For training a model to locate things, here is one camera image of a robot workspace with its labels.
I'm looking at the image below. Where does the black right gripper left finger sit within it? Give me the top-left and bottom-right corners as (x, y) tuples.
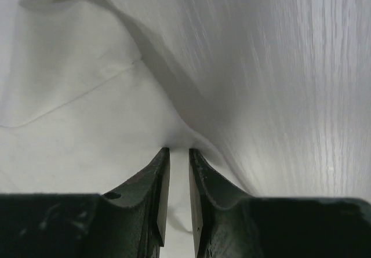
(1, 148), (170, 257)

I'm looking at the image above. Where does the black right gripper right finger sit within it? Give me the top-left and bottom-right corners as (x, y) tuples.
(189, 149), (370, 257)

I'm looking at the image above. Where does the white t-shirt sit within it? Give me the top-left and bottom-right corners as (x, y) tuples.
(1, 0), (370, 257)

